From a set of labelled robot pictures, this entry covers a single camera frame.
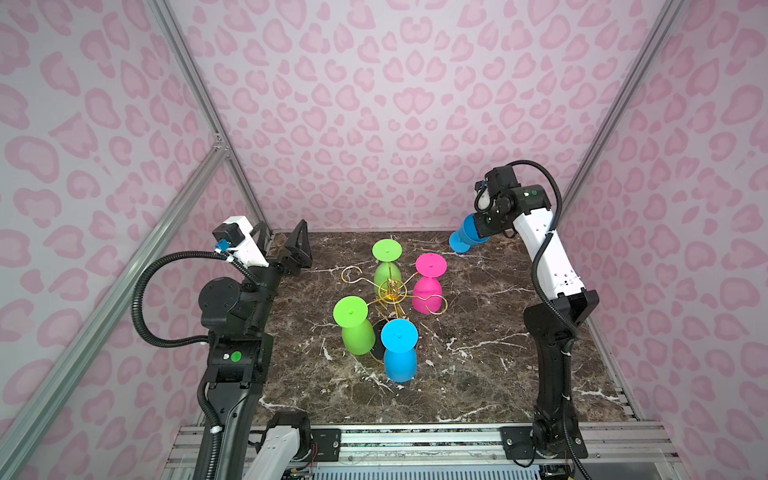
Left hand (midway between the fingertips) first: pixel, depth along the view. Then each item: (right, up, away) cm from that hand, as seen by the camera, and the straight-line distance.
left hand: (283, 218), depth 55 cm
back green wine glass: (+19, -13, +29) cm, 36 cm away
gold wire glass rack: (+21, -17, +12) cm, 29 cm away
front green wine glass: (+12, -25, +13) cm, 31 cm away
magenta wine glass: (+29, -16, +21) cm, 39 cm away
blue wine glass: (+22, -24, +5) cm, 32 cm away
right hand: (+47, +3, +30) cm, 56 cm away
